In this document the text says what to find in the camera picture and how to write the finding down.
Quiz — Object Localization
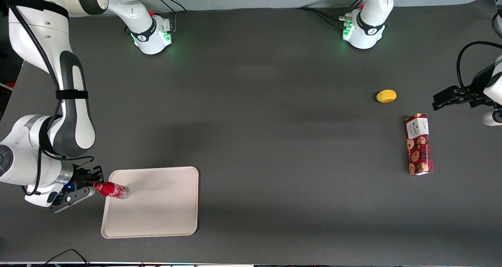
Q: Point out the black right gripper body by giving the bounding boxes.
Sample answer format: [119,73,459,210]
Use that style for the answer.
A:
[71,166,93,191]

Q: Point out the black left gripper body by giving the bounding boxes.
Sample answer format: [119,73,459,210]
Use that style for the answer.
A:
[467,64,495,107]

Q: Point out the red coke bottle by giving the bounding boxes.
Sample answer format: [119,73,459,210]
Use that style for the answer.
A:
[93,182,130,200]

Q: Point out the beige plastic tray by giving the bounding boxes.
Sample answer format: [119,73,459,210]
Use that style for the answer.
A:
[101,166,199,239]

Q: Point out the red cookie box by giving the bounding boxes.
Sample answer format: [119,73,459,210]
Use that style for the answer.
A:
[405,113,434,176]

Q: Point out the yellow lemon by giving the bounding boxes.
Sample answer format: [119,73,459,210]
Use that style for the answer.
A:
[376,89,397,104]

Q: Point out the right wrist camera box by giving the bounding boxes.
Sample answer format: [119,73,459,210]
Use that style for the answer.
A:
[49,186,96,214]

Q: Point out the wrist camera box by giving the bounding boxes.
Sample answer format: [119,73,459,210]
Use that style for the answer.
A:
[49,186,96,214]
[482,109,502,127]

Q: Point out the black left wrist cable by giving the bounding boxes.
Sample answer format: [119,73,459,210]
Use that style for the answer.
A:
[456,41,502,96]

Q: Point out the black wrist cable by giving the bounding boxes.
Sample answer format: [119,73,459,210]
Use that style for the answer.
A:
[7,0,95,197]
[456,41,502,96]

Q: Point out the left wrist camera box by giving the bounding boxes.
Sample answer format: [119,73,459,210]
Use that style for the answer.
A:
[482,109,502,127]

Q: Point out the black cable at table edge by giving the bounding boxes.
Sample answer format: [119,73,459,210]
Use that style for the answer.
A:
[41,249,91,267]

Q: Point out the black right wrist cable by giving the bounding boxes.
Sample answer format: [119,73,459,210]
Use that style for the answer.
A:
[7,0,95,197]

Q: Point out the black left arm base cables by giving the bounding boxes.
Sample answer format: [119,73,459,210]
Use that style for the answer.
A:
[296,0,367,29]

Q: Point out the black arm base cables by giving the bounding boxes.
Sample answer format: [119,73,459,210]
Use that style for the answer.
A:
[125,0,189,35]
[296,0,367,29]

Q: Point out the black right arm base cables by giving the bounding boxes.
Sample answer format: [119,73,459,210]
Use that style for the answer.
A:
[125,0,189,35]

